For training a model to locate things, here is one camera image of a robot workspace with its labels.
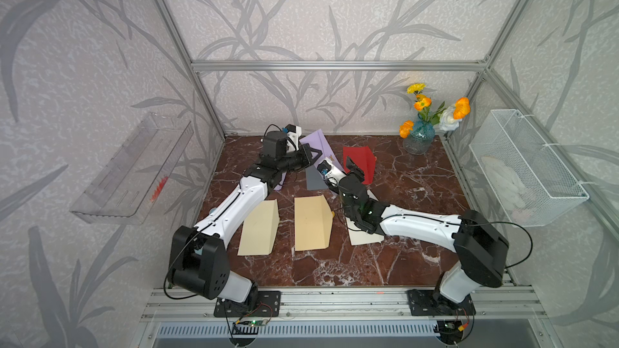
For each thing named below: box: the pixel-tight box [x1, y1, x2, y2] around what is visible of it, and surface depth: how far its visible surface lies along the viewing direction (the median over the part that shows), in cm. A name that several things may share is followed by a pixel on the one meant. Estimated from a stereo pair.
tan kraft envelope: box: [294, 194, 333, 252], surface depth 93 cm
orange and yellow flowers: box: [399, 82, 471, 138], surface depth 84 cm
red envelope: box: [342, 145, 378, 185], surface depth 114 cm
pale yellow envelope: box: [237, 198, 280, 257], surface depth 91 cm
